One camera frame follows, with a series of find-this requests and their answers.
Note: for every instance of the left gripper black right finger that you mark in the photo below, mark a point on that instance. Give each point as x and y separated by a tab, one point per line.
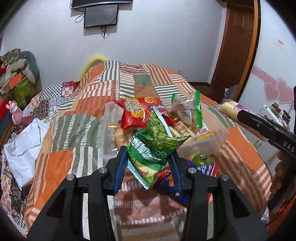
234	217

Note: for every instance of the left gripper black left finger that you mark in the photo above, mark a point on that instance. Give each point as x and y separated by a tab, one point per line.
61	217

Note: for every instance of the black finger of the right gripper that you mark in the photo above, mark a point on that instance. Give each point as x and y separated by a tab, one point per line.
270	129

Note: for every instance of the purple egg roll pack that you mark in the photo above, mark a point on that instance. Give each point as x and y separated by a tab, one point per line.
240	114

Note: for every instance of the blue white snack bag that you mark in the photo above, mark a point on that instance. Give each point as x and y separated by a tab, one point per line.
175	183

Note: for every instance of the green edged clear chips bag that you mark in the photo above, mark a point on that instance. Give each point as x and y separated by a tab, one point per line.
187	109

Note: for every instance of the beige cracker block pack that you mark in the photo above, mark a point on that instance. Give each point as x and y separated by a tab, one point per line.
180	129

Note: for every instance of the round cookies clear bag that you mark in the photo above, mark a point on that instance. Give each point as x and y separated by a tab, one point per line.
121	137

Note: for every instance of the green pea snack bag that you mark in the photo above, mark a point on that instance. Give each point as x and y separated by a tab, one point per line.
150	149

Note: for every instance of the red instant noodle snack bag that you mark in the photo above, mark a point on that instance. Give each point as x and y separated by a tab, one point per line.
136	111

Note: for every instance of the person's right hand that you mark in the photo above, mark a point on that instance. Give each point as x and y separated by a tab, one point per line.
279	174

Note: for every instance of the white wardrobe with stickers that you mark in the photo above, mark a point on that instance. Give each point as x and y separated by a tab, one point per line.
272	77

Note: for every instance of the white shirt on bed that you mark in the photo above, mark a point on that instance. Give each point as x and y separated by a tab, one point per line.
22	153

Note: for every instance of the brown wooden door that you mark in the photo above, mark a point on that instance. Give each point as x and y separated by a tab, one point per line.
238	48

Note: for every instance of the pink plush toy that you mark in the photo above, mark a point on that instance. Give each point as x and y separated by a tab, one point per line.
16	112

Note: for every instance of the checkered patchwork quilt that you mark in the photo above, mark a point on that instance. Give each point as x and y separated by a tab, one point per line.
44	106

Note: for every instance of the red flat box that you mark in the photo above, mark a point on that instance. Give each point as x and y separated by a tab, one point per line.
3	108

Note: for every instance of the green fabric box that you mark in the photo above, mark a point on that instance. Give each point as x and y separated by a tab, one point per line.
23	92

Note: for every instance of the orange cardboard box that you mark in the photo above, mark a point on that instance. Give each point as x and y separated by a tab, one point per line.
11	83

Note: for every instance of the grey green stuffed cushion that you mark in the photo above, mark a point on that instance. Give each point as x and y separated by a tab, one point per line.
27	65

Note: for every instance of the yellow hoop behind bed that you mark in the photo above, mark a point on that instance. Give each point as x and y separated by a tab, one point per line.
93	61

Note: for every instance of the small black wall monitor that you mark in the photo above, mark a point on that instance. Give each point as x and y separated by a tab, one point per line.
101	16

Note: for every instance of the large black wall television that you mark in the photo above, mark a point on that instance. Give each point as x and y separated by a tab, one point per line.
76	4

